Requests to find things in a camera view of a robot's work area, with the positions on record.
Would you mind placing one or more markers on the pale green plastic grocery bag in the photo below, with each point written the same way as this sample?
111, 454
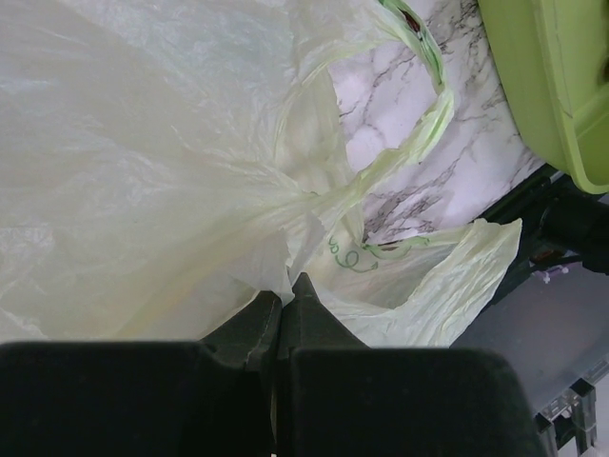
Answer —
164, 162

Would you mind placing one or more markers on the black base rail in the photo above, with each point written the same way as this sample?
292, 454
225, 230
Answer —
561, 225

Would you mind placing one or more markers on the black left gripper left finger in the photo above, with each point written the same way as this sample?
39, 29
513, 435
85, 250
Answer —
179, 398

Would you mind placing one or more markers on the green plastic tray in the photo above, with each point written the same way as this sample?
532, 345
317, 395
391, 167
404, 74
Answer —
552, 59

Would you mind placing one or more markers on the aluminium frame extrusion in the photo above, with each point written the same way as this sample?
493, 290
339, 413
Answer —
572, 416

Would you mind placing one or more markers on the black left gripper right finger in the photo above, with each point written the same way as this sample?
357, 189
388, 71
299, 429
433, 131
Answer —
338, 397

